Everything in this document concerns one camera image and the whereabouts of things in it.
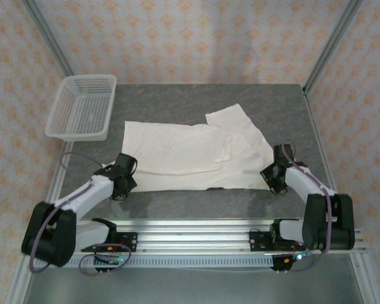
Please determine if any white t-shirt with black print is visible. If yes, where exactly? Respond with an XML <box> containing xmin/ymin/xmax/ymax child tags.
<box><xmin>122</xmin><ymin>103</ymin><xmax>273</xmax><ymax>193</ymax></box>

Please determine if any white perforated plastic basket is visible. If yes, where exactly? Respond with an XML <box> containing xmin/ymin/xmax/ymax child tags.
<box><xmin>44</xmin><ymin>74</ymin><xmax>117</xmax><ymax>143</ymax></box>

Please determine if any small circuit board green LED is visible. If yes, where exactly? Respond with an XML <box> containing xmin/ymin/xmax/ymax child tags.
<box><xmin>283</xmin><ymin>251</ymin><xmax>314</xmax><ymax>264</ymax></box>
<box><xmin>94</xmin><ymin>255</ymin><xmax>127</xmax><ymax>266</ymax></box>

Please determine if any orange patterned white curtain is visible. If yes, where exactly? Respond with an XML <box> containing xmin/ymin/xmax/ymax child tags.
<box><xmin>0</xmin><ymin>0</ymin><xmax>380</xmax><ymax>304</ymax></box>

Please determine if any aluminium table edge rail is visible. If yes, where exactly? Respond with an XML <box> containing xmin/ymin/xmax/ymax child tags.
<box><xmin>6</xmin><ymin>141</ymin><xmax>73</xmax><ymax>304</ymax></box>
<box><xmin>303</xmin><ymin>91</ymin><xmax>378</xmax><ymax>304</ymax></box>

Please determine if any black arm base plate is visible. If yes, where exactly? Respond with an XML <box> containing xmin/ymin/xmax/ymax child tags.
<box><xmin>249</xmin><ymin>231</ymin><xmax>275</xmax><ymax>253</ymax></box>
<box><xmin>115</xmin><ymin>232</ymin><xmax>139</xmax><ymax>253</ymax></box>

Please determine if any aluminium mounting rail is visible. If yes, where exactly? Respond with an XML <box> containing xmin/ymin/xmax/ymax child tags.
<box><xmin>72</xmin><ymin>218</ymin><xmax>367</xmax><ymax>255</ymax></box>

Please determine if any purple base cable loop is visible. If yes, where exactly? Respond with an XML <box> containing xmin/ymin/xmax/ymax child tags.
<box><xmin>78</xmin><ymin>243</ymin><xmax>132</xmax><ymax>277</ymax></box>
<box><xmin>277</xmin><ymin>250</ymin><xmax>324</xmax><ymax>274</ymax></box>

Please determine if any white slotted cable duct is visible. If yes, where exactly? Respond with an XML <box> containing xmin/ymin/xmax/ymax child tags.
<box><xmin>63</xmin><ymin>255</ymin><xmax>275</xmax><ymax>269</ymax></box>

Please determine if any aluminium frame post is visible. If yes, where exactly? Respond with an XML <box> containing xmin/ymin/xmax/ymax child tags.
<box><xmin>22</xmin><ymin>0</ymin><xmax>74</xmax><ymax>77</ymax></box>
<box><xmin>302</xmin><ymin>0</ymin><xmax>364</xmax><ymax>96</ymax></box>

